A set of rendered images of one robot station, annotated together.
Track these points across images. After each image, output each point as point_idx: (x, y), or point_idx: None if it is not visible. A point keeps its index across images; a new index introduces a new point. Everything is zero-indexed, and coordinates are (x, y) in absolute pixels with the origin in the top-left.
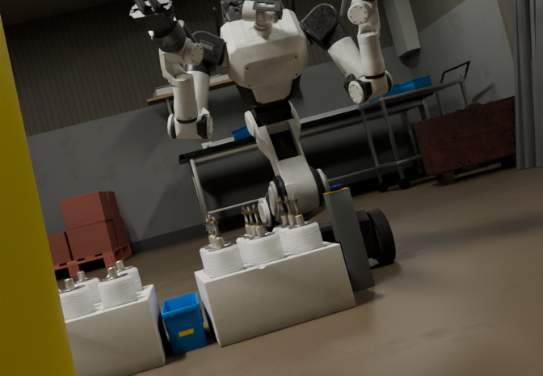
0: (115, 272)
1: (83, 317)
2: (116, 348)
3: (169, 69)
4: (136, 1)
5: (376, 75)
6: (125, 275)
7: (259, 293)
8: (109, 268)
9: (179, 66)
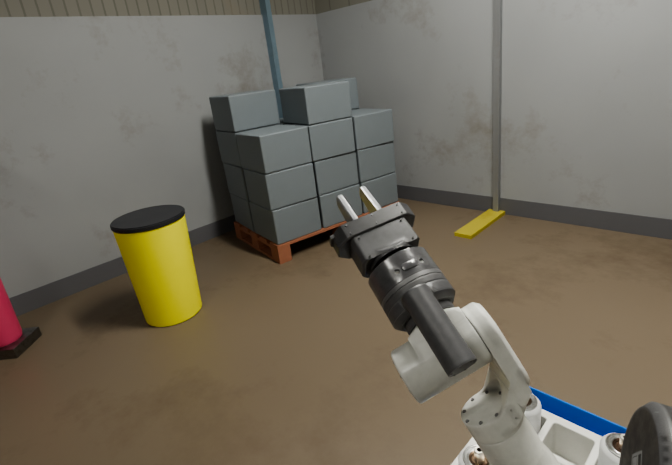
0: (474, 455)
1: (470, 440)
2: None
3: (494, 366)
4: (364, 203)
5: None
6: (465, 464)
7: None
8: (476, 446)
9: (506, 390)
